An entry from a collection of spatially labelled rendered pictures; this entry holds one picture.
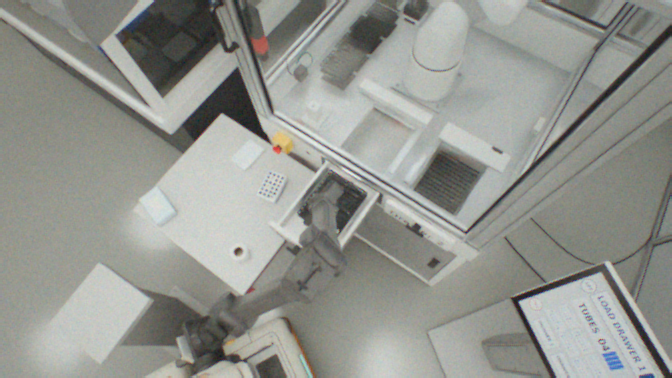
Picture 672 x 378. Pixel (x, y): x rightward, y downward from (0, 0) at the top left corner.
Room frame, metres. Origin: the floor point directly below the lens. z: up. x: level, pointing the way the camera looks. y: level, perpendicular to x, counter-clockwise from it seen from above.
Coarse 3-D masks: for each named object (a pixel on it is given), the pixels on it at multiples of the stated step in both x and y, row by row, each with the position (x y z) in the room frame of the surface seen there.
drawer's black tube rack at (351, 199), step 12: (324, 180) 0.61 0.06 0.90; (336, 180) 0.61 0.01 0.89; (312, 192) 0.56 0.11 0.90; (348, 192) 0.55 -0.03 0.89; (360, 192) 0.55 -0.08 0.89; (336, 204) 0.51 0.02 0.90; (348, 204) 0.51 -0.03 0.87; (360, 204) 0.51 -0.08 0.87; (300, 216) 0.48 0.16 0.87; (336, 216) 0.46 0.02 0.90; (348, 216) 0.46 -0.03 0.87
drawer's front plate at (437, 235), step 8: (384, 208) 0.49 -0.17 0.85; (392, 208) 0.47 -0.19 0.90; (400, 208) 0.46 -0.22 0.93; (392, 216) 0.47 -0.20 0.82; (400, 216) 0.45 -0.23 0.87; (408, 216) 0.43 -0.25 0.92; (416, 216) 0.43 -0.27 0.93; (424, 224) 0.39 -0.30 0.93; (432, 232) 0.37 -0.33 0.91; (440, 232) 0.36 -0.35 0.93; (432, 240) 0.36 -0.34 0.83; (440, 240) 0.34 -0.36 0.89; (448, 240) 0.33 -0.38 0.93; (448, 248) 0.32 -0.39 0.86
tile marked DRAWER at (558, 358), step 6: (552, 354) -0.07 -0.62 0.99; (558, 354) -0.07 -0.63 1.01; (564, 354) -0.07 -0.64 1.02; (552, 360) -0.09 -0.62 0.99; (558, 360) -0.09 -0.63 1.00; (564, 360) -0.09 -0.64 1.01; (558, 366) -0.10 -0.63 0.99; (564, 366) -0.10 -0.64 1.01; (570, 366) -0.10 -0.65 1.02; (558, 372) -0.12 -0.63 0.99; (564, 372) -0.12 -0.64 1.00; (570, 372) -0.12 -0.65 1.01
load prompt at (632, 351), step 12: (600, 300) 0.07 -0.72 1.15; (612, 300) 0.07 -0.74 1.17; (600, 312) 0.04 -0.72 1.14; (612, 312) 0.03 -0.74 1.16; (612, 324) 0.00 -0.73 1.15; (624, 324) 0.00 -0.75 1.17; (612, 336) -0.03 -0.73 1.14; (624, 336) -0.03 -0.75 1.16; (624, 348) -0.06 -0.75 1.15; (636, 348) -0.06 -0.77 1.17; (636, 360) -0.09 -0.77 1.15; (648, 360) -0.09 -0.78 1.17; (636, 372) -0.12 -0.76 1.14; (648, 372) -0.12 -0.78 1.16
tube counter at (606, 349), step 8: (600, 344) -0.05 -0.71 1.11; (608, 344) -0.05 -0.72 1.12; (600, 352) -0.07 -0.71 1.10; (608, 352) -0.07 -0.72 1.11; (616, 352) -0.07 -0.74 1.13; (608, 360) -0.09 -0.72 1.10; (616, 360) -0.09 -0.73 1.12; (616, 368) -0.11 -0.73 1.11; (624, 368) -0.11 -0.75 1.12; (616, 376) -0.13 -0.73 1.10; (624, 376) -0.13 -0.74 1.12
